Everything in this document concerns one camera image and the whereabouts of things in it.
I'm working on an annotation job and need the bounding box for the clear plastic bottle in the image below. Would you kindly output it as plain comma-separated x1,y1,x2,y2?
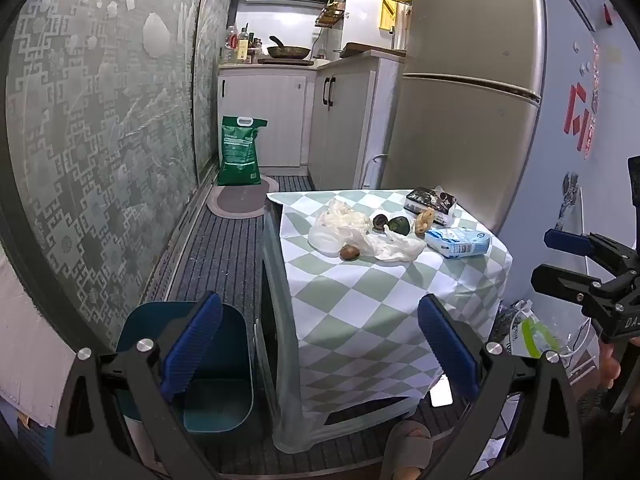
223,25,239,65

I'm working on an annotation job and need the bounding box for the wooden cutting board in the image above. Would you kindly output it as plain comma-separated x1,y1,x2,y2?
341,42,407,57

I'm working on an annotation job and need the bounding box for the large dark avocado half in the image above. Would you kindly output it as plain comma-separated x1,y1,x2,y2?
383,215,412,237

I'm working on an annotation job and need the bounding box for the wide patterned glass door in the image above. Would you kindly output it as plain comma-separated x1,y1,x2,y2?
4,0,209,356

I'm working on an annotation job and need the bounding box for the green white checkered tablecloth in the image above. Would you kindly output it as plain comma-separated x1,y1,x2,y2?
265,189,514,453

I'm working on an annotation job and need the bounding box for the teal plastic trash bin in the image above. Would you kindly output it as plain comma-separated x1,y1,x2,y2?
116,301,255,434

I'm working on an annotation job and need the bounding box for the dark frying pan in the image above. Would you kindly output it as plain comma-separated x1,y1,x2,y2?
266,36,312,60

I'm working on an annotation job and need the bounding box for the silver refrigerator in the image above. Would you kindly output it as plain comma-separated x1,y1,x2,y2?
380,0,547,235

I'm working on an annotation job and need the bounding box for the grey striped floor mat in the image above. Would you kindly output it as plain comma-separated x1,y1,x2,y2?
149,175,321,476

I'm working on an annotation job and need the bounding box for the grey oval floor mat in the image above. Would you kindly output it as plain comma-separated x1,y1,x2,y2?
207,175,280,220

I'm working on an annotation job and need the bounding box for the black tissue pack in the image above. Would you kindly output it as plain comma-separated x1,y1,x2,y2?
404,186,459,226

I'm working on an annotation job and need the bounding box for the clear round plastic container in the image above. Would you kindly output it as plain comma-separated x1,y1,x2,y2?
308,227,347,257

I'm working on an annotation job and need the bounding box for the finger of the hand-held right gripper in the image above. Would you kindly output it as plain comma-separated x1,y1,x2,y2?
544,229,627,274
531,264,609,312

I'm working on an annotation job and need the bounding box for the white cabinet with black handles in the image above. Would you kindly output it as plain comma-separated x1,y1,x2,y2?
306,55,407,192

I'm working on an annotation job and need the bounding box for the yellow hanging board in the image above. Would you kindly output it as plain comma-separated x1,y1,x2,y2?
379,0,399,31

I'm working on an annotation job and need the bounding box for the white plastic table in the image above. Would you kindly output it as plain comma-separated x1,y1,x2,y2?
252,200,441,453

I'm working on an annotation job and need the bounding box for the blue white packet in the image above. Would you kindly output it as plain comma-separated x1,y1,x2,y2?
425,227,491,260

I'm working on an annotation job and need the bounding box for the red paper wall decoration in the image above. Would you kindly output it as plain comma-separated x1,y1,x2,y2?
564,82,599,159

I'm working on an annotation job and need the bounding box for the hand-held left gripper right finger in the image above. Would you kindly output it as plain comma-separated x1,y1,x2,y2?
417,294,586,480

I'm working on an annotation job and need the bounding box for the person's slippered foot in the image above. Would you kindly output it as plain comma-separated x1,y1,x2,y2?
379,420,434,480

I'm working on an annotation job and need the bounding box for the green rice bag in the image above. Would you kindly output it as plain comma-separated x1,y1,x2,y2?
216,115,269,187

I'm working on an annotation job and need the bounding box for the white cabinet under stove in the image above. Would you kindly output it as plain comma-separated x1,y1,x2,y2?
217,66,319,169

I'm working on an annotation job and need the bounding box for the narrow patterned glass door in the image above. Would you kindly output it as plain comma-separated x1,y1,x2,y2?
192,0,237,183

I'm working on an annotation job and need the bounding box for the beige ginger piece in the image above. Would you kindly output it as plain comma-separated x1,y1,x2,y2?
414,209,436,237

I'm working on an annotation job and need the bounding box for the white cable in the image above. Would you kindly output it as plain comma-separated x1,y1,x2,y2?
559,319,602,367

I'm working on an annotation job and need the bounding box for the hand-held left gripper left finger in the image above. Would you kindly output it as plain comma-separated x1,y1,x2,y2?
52,291,224,480

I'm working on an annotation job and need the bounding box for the wire wall rack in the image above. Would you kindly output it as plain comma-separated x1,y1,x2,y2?
314,1,347,29

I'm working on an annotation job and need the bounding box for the white metal frame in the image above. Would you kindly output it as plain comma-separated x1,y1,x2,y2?
361,153,389,191

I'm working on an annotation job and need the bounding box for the clear bag with green print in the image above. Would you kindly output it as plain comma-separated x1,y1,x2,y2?
492,300,572,362

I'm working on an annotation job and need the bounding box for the person's right hand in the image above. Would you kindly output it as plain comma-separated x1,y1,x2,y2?
598,336,640,390

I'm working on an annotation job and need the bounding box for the white plastic bag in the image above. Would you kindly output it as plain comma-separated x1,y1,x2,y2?
307,198,427,262

